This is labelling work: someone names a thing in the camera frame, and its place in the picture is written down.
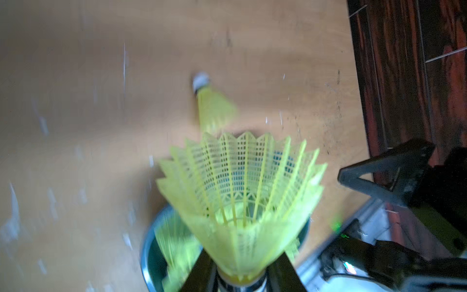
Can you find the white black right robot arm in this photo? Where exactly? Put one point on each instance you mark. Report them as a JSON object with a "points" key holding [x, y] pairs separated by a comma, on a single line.
{"points": [[393, 266]]}

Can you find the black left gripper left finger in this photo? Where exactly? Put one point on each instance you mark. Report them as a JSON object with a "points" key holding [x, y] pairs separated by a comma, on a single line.
{"points": [[199, 273]]}

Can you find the yellow shuttlecock twelve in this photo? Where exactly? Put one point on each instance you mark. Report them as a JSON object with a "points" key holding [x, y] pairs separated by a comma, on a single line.
{"points": [[215, 110]]}

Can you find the yellow shuttlecock ten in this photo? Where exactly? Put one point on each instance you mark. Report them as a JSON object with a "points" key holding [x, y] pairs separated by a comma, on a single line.
{"points": [[245, 198]]}

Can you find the teal plastic storage tray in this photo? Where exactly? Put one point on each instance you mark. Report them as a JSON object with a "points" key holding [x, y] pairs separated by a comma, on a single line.
{"points": [[154, 266]]}

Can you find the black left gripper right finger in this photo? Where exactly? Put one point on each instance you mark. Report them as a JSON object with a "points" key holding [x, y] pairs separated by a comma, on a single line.
{"points": [[282, 277]]}

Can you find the yellow shuttlecock eight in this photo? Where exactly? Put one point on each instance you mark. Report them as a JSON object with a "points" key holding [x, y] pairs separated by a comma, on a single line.
{"points": [[180, 249]]}

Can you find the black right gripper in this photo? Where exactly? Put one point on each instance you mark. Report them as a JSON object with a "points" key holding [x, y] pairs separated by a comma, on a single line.
{"points": [[437, 195]]}

